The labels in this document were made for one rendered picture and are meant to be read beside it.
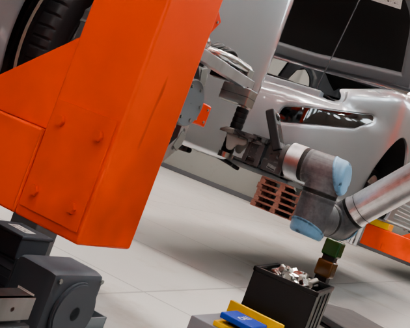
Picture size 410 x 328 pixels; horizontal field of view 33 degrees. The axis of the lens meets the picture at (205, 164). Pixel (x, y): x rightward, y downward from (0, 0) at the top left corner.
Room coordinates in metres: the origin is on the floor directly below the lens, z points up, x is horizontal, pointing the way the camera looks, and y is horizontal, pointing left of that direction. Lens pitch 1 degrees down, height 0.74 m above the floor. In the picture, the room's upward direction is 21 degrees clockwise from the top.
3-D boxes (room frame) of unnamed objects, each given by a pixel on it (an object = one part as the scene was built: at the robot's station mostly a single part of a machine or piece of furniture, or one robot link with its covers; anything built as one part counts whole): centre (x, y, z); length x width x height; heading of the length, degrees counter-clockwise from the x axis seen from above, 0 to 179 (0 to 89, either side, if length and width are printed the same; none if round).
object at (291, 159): (1.82, -0.22, 0.81); 0.10 x 0.05 x 0.09; 151
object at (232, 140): (1.88, -0.04, 0.80); 0.09 x 0.03 x 0.06; 71
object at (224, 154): (1.92, -0.04, 0.83); 0.04 x 0.04 x 0.16
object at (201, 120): (2.16, 0.10, 0.85); 0.09 x 0.08 x 0.07; 151
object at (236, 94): (1.93, -0.02, 0.93); 0.09 x 0.05 x 0.05; 61
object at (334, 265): (1.61, -0.35, 0.59); 0.04 x 0.04 x 0.04; 61
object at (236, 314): (1.28, -0.17, 0.47); 0.07 x 0.07 x 0.02; 61
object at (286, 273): (1.45, -0.26, 0.51); 0.20 x 0.14 x 0.13; 160
